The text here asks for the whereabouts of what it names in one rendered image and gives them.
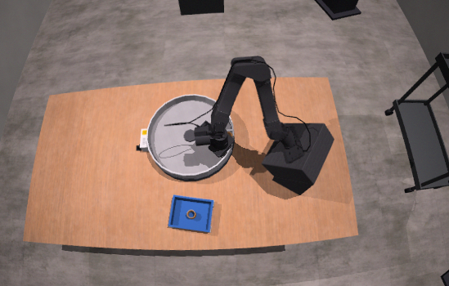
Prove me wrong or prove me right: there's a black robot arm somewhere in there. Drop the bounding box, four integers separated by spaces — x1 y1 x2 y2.
195 56 304 163

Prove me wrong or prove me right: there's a blue tray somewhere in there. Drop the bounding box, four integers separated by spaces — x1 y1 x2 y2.
168 195 213 232

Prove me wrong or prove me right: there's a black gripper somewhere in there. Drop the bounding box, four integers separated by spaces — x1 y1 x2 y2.
209 134 235 158

